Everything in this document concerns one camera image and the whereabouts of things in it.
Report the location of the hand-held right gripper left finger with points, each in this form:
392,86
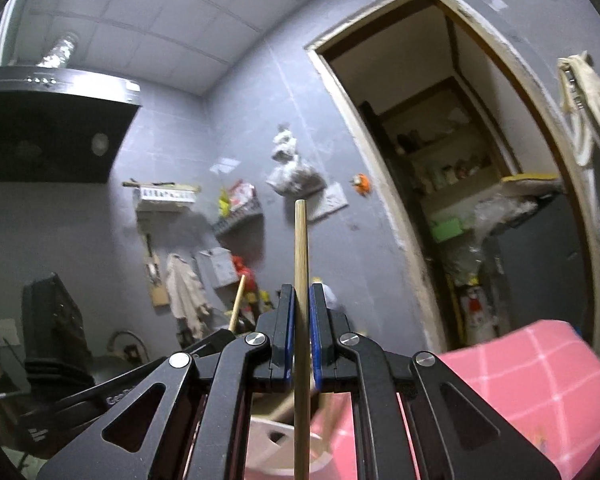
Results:
290,335

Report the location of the crumpled clear plastic bag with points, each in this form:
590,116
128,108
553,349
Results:
495,215

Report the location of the beige hanging towel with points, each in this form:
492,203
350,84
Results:
182,290

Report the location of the wooden pantry shelf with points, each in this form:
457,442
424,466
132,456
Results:
460,191

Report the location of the red white packet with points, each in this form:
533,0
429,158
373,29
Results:
242,195

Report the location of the white wall basket rack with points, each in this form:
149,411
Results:
165,198

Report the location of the dark grey refrigerator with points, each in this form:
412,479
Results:
535,270

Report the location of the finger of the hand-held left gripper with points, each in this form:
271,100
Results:
210,344

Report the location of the white wall box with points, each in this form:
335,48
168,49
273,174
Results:
220,270

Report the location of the red plastic bag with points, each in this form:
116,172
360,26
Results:
242,267

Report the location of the white wall socket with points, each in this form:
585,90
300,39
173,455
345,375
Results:
335,200

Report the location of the person's pink checkered clothing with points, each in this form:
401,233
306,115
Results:
530,385

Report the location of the clear bag with dried goods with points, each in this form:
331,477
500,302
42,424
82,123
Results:
295,177

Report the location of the white plastic bottle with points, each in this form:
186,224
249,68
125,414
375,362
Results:
330,297

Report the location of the orange wall hook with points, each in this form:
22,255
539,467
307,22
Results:
361,183

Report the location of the black stacked appliance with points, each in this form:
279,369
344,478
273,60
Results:
50,320

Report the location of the cream rubber gloves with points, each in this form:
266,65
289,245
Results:
587,90

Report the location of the black range hood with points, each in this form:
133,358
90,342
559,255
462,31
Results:
45,135

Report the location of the yellow packet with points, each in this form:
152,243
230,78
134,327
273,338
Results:
225,202

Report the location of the yellow bag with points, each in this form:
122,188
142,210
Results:
530,178

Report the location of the white wall outlet with plug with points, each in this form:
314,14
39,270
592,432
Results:
5,330

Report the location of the wooden knife holder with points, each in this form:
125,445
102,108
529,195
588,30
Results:
160,295

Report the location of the red white printed sack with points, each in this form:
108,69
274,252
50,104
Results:
477,315

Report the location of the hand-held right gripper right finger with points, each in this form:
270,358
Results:
314,340

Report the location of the white knotted plastic bag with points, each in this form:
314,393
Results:
285,150

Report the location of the silver foil exhaust duct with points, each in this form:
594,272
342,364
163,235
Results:
57,50

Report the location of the green box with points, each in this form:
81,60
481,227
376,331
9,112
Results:
446,230

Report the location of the worn white door frame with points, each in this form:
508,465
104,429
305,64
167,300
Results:
420,280

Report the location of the grey wall basket shelf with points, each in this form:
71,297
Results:
237,223

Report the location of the bamboo chopstick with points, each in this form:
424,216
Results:
237,305
301,250

